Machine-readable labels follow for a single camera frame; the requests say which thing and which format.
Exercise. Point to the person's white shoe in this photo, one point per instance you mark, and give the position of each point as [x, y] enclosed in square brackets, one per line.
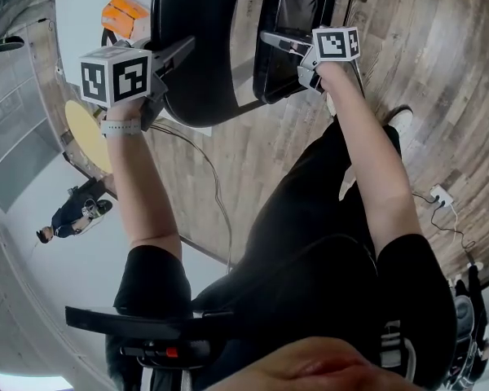
[401, 118]

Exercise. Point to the white wristwatch band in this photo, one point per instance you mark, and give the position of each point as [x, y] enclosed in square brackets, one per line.
[120, 128]

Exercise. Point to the round yellow side table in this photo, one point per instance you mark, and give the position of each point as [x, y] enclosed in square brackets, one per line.
[85, 137]

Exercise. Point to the black folding chair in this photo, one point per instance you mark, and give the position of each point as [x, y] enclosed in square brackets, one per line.
[203, 76]

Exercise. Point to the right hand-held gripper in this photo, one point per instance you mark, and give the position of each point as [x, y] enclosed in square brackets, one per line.
[336, 43]

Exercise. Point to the person's right forearm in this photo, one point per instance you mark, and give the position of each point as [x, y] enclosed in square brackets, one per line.
[371, 169]

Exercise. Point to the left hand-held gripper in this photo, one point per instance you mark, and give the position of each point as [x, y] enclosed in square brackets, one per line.
[122, 76]

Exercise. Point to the person's black trouser legs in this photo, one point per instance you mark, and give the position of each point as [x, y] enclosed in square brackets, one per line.
[309, 194]

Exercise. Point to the person's torso in black shirt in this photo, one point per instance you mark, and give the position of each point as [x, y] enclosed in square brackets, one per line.
[309, 291]

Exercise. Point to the white power strip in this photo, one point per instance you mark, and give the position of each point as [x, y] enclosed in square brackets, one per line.
[442, 194]

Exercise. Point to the orange device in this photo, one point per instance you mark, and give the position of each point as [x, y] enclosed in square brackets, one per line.
[124, 14]

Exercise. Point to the white square table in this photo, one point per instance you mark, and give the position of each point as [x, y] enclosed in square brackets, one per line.
[85, 10]

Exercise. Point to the person's left forearm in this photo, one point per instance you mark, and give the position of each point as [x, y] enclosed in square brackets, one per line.
[142, 185]

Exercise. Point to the ceiling light panel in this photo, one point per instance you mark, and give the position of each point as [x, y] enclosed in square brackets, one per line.
[28, 382]

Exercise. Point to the person's face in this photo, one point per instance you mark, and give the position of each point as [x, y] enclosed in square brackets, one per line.
[309, 365]

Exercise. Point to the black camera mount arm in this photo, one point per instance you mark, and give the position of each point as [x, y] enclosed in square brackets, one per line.
[138, 324]

